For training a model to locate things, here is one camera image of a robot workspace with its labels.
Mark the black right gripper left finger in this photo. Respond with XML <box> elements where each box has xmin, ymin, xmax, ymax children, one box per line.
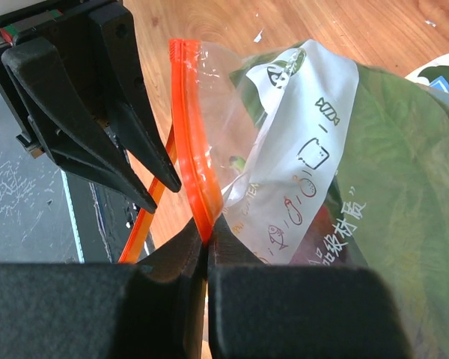
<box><xmin>0</xmin><ymin>222</ymin><xmax>206</xmax><ymax>358</ymax></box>

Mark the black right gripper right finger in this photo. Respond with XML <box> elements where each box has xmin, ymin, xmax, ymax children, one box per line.
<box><xmin>207</xmin><ymin>218</ymin><xmax>412</xmax><ymax>358</ymax></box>

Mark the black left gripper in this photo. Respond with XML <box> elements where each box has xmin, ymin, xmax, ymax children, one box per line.
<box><xmin>0</xmin><ymin>1</ymin><xmax>181</xmax><ymax>212</ymax></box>

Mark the clear zip top bag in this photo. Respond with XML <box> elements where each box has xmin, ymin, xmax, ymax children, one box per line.
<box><xmin>117</xmin><ymin>37</ymin><xmax>449</xmax><ymax>359</ymax></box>

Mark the green plush vegetable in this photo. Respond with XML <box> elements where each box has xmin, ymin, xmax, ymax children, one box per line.
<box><xmin>230</xmin><ymin>44</ymin><xmax>449</xmax><ymax>359</ymax></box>

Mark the cartoon print children's garment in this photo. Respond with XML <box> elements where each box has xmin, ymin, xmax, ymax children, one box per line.
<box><xmin>406</xmin><ymin>53</ymin><xmax>449</xmax><ymax>94</ymax></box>

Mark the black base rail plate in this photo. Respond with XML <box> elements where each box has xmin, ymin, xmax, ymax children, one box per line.
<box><xmin>61</xmin><ymin>171</ymin><xmax>140</xmax><ymax>263</ymax></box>

